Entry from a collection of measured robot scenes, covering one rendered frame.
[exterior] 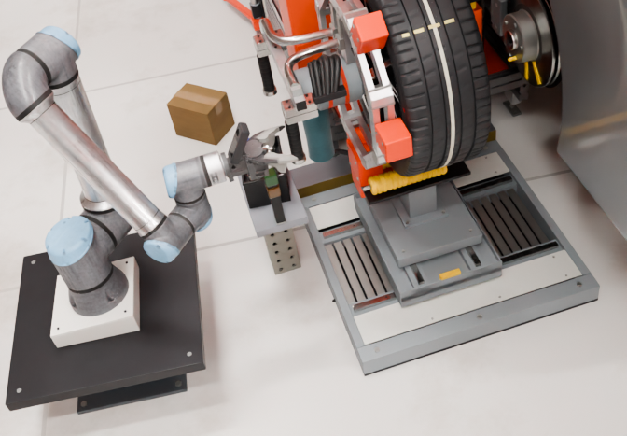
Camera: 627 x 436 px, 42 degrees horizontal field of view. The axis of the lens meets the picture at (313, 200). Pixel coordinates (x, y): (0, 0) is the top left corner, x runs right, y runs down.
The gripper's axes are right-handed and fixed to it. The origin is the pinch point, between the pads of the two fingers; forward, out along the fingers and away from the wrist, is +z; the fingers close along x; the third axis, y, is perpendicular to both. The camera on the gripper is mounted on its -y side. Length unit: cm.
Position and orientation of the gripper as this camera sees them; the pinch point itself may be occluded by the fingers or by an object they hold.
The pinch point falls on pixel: (291, 139)
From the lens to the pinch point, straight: 230.2
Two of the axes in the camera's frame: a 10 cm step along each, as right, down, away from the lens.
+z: 9.5, -2.9, 1.0
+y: 1.3, 7.0, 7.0
